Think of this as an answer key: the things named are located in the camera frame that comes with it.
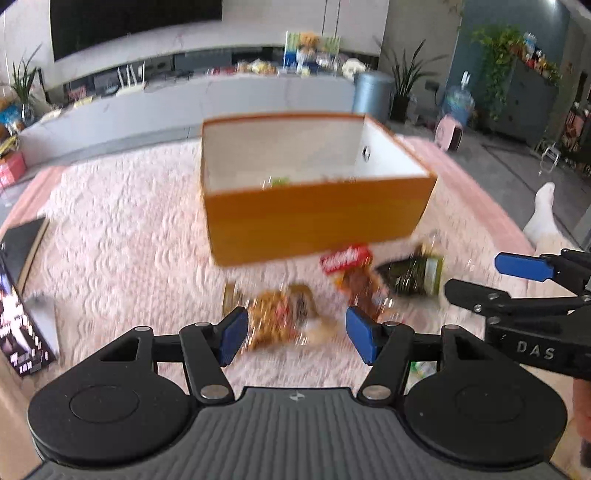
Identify clear pack white candies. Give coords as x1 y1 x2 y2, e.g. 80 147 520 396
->
409 361 438 384

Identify white wifi router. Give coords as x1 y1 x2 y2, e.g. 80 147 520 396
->
115 62 146 96

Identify person right hand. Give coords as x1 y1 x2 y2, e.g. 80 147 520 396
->
573 379 591 443

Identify person leg white sock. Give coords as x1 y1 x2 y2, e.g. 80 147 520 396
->
523 182 577 255

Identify grey pedal trash bin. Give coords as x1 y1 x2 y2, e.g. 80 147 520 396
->
353 71 394 123

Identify orange cardboard box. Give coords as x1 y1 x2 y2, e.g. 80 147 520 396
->
200 112 437 267

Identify dark green snack pack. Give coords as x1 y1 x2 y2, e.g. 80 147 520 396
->
375 245 444 297

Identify brown nut snack pack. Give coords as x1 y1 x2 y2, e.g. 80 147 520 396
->
222 281 325 353

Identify pink lace tablecloth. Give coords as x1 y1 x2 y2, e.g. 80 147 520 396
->
1 141 530 410

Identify green sausage snack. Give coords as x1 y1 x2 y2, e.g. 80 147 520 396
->
263 177 290 189

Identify black phone on stand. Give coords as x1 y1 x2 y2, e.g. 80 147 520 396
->
0 246 59 379

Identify grey drawer cabinet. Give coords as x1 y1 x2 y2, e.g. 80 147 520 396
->
489 60 559 147

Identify black wall television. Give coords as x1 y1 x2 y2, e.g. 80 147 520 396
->
49 0 222 60

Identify trailing green ivy plant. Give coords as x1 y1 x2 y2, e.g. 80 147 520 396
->
472 24 523 121

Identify red brown meat snack pack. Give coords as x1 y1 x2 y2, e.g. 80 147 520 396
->
320 244 385 321

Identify small white step stool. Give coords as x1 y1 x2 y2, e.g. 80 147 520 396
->
538 140 561 175

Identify blue water jug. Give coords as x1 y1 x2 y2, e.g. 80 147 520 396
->
442 71 475 127

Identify teddy bear toy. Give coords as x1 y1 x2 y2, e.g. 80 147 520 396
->
297 32 321 65

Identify pink small heater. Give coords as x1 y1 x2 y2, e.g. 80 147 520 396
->
434 114 464 151

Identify pink cardboard box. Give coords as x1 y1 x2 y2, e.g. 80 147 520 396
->
0 151 27 189

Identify white long tv cabinet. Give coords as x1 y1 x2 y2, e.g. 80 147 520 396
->
19 74 355 166

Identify dark notebook on table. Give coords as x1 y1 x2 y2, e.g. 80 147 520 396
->
1 216 49 294

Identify small potted plant left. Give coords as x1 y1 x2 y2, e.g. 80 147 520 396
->
10 45 41 127

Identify tall green potted plant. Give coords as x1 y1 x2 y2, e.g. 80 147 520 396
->
374 37 448 123

